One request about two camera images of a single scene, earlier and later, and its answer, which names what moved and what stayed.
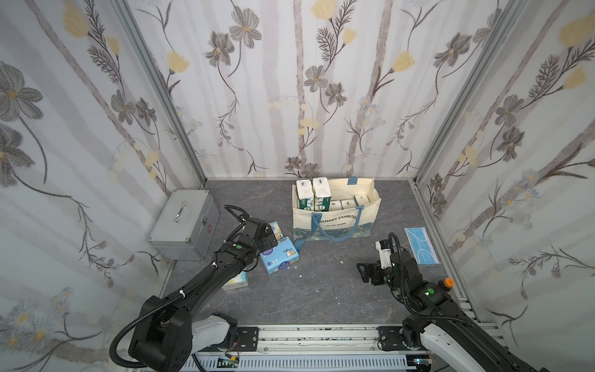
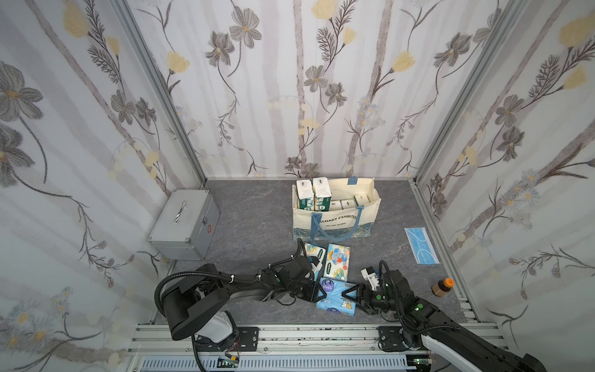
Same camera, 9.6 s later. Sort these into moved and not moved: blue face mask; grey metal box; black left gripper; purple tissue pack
Moved: black left gripper
Not moved: grey metal box; blue face mask; purple tissue pack
